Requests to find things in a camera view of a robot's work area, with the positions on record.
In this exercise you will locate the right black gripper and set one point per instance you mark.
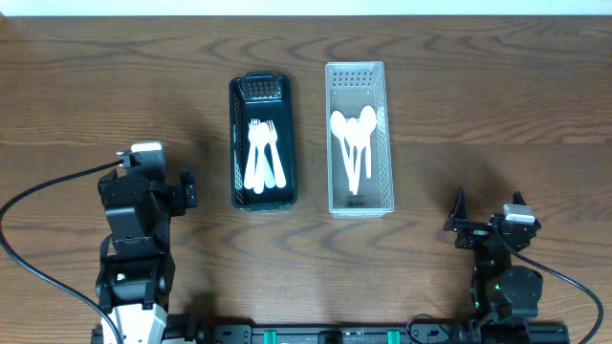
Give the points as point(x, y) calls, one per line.
point(459, 224)

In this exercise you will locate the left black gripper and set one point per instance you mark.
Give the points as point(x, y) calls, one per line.
point(179, 194)

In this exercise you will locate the white wooden fork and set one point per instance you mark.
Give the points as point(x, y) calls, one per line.
point(250, 180)
point(278, 171)

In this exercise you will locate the white wooden spoon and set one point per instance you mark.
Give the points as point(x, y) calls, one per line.
point(262, 133)

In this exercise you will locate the black perforated plastic basket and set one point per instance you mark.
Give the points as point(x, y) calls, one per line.
point(264, 96)

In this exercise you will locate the white plastic spoon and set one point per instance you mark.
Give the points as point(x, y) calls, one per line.
point(368, 114)
point(351, 125)
point(361, 137)
point(338, 123)

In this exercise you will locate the mint green fork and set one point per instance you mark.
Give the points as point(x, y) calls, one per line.
point(269, 180)

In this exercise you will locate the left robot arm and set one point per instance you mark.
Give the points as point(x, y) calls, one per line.
point(136, 266)

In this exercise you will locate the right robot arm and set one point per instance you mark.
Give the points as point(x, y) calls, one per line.
point(504, 295)

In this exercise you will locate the clear perforated plastic basket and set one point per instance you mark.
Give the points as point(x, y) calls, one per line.
point(349, 87)

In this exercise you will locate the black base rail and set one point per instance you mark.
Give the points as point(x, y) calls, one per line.
point(190, 329)

